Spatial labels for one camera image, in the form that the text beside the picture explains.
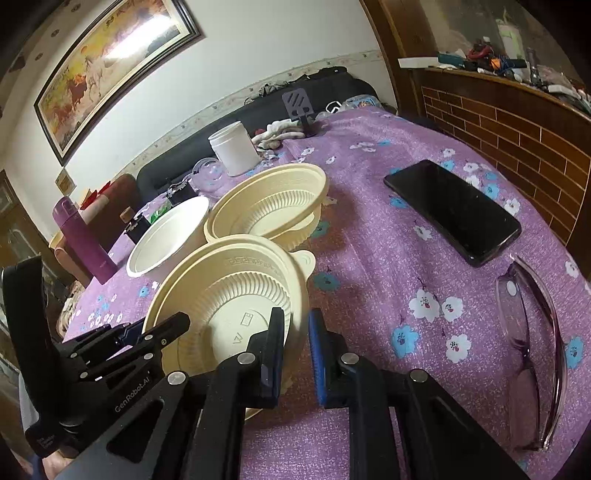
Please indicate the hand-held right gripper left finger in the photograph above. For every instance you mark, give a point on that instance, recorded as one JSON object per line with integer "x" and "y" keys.
{"x": 270, "y": 364}

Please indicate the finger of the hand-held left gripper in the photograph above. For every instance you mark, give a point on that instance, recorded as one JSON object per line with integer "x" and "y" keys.
{"x": 134, "y": 330}
{"x": 173, "y": 324}

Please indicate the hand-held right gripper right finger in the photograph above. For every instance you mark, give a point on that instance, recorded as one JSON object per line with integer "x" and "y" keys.
{"x": 321, "y": 364}

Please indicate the cream plastic bowl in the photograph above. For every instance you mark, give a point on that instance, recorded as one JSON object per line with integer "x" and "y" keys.
{"x": 272, "y": 207}
{"x": 221, "y": 295}

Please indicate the white bowl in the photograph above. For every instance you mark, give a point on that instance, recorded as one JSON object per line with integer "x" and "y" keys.
{"x": 161, "y": 240}

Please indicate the person's left hand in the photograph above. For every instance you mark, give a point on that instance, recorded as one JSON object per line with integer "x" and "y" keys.
{"x": 56, "y": 467}

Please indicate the purple floral tablecloth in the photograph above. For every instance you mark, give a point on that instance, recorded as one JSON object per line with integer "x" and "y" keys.
{"x": 369, "y": 286}

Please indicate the purple thermos bottle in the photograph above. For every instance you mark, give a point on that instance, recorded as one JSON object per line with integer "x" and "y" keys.
{"x": 85, "y": 244}

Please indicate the black jar with cork stopper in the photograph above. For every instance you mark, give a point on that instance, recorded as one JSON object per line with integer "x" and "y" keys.
{"x": 136, "y": 230}

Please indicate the green packet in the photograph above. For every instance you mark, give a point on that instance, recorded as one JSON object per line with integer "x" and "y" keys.
{"x": 159, "y": 213}

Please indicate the wooden glass-panel cabinet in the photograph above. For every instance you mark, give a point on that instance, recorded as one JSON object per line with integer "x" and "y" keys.
{"x": 14, "y": 221}

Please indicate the small black device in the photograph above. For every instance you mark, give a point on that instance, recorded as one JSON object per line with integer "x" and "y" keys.
{"x": 178, "y": 194}

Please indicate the brown fabric sofa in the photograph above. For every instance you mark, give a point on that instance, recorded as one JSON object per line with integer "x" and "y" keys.
{"x": 122, "y": 191}

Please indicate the red folded paper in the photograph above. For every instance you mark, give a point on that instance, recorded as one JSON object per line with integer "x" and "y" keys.
{"x": 102, "y": 189}

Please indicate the clear glass cup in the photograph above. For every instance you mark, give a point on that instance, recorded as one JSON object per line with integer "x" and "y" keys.
{"x": 210, "y": 177}

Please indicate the white plastic jar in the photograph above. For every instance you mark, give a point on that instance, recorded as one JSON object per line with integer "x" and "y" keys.
{"x": 235, "y": 152}

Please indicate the black smartphone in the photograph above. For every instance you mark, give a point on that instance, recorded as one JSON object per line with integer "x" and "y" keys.
{"x": 452, "y": 212}

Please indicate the purple-framed glasses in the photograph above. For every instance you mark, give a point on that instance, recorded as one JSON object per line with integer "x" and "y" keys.
{"x": 519, "y": 300}

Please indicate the white crumpled cloth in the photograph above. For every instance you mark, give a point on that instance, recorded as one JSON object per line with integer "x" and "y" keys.
{"x": 279, "y": 129}

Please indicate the black phone stand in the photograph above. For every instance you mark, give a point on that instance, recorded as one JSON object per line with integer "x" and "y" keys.
{"x": 298, "y": 102}

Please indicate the clear plastic bag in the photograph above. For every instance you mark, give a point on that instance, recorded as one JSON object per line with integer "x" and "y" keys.
{"x": 358, "y": 101}

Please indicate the black leather sofa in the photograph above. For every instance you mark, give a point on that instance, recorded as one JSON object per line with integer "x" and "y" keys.
{"x": 323, "y": 87}

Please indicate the wooden brick-pattern counter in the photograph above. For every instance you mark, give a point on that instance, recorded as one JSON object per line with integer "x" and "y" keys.
{"x": 508, "y": 124}

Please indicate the white flat box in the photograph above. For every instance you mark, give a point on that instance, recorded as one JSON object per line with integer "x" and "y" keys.
{"x": 418, "y": 62}

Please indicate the pile of small tools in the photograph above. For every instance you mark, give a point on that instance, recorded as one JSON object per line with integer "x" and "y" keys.
{"x": 489, "y": 57}

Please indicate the yellow wall plaque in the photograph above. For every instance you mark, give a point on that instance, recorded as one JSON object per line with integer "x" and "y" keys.
{"x": 64, "y": 180}

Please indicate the framed wall painting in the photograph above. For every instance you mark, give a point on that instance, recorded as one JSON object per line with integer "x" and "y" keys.
{"x": 106, "y": 60}

